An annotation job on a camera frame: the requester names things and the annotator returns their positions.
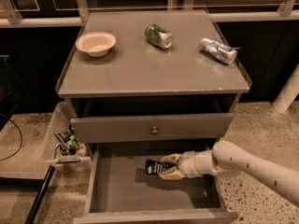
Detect snack packets in bin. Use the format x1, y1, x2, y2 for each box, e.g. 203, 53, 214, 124
53, 124, 87, 158

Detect open grey middle drawer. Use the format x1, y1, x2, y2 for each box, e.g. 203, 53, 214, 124
74, 140, 238, 224

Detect grey top drawer with knob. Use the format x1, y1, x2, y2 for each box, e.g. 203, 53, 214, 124
70, 113, 234, 143

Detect black cable on floor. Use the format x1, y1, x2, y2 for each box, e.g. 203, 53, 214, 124
0, 113, 24, 162

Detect black floor stand bar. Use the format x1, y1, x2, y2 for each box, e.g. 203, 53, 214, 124
24, 165, 55, 224

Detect metal railing frame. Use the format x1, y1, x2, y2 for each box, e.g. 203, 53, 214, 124
0, 0, 299, 27

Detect crushed silver can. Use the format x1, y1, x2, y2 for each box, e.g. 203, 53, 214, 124
199, 37, 237, 64

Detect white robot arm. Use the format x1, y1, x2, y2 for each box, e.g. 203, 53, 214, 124
159, 141, 299, 206

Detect green soda can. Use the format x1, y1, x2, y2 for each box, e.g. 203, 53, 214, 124
144, 23, 173, 49

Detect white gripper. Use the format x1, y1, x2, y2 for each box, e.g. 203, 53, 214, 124
159, 151, 201, 180

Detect clear plastic bin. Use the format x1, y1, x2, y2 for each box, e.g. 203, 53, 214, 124
42, 102, 91, 166

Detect white paper bowl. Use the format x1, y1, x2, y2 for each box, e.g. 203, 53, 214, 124
76, 32, 116, 57

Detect grey drawer cabinet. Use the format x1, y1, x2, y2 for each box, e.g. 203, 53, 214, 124
55, 10, 252, 224

